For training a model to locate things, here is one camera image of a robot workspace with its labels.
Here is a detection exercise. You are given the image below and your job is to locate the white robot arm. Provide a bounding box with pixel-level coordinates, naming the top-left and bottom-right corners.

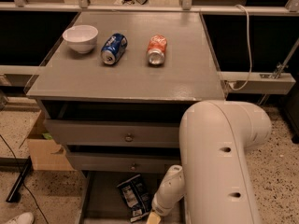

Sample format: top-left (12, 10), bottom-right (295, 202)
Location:
top-left (147, 101), bottom-right (272, 224)

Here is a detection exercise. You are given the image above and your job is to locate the blue soda can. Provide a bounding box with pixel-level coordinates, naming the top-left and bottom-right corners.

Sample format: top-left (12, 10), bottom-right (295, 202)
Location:
top-left (101, 33), bottom-right (128, 65)

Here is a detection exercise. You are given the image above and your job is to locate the orange soda can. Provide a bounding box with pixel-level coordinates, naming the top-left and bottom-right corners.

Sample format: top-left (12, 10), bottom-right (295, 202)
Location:
top-left (147, 35), bottom-right (167, 65)

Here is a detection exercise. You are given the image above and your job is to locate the black floor cable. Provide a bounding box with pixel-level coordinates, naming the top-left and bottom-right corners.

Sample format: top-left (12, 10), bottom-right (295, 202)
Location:
top-left (0, 134), bottom-right (50, 224)

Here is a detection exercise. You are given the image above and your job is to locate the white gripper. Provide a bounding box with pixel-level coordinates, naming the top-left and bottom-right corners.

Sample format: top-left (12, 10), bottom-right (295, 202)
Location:
top-left (146, 195), bottom-right (175, 224)

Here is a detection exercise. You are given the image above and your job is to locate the grey drawer cabinet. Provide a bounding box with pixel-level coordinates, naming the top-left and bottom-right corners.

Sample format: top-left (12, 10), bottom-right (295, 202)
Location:
top-left (25, 11), bottom-right (226, 224)

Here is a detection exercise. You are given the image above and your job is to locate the white shoe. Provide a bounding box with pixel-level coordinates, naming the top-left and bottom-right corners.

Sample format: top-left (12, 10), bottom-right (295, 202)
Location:
top-left (5, 212), bottom-right (35, 224)

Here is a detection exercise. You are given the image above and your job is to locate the cardboard box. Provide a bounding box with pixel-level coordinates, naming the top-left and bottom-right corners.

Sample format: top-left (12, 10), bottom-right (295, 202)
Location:
top-left (26, 112), bottom-right (74, 171)

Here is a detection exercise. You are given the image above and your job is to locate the grey drawer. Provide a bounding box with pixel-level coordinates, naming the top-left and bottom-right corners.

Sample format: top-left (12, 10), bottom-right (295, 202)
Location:
top-left (66, 146), bottom-right (180, 174)
top-left (43, 101), bottom-right (200, 149)
top-left (76, 171), bottom-right (188, 224)

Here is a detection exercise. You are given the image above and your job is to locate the white cable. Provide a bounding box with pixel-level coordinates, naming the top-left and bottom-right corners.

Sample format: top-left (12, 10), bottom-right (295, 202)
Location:
top-left (227, 5), bottom-right (252, 92)

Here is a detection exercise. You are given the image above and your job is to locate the grey middle drawer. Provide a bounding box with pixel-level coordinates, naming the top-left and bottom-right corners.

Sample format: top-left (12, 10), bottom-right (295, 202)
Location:
top-left (66, 146), bottom-right (180, 174)

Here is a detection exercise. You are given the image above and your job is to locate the grey top drawer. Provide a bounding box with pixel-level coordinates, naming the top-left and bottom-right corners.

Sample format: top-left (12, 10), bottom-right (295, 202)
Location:
top-left (43, 101), bottom-right (200, 149)

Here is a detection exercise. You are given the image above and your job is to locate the black bar on floor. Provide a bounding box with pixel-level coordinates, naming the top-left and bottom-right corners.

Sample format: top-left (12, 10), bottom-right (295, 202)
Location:
top-left (6, 158), bottom-right (32, 203)

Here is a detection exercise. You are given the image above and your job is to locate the blue chip bag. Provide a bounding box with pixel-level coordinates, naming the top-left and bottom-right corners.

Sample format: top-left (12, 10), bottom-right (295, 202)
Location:
top-left (117, 175), bottom-right (151, 223)

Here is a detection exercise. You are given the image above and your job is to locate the grey metal rail beam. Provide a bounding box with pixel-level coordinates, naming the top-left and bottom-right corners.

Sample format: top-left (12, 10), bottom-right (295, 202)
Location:
top-left (219, 71), bottom-right (295, 95)

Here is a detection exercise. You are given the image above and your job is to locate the white bowl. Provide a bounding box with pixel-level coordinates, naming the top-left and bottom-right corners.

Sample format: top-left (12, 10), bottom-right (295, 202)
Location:
top-left (63, 25), bottom-right (98, 54)

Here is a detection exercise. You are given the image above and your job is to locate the grey bottom drawer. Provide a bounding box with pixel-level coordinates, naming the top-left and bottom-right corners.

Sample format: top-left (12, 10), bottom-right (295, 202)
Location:
top-left (76, 171), bottom-right (188, 224)

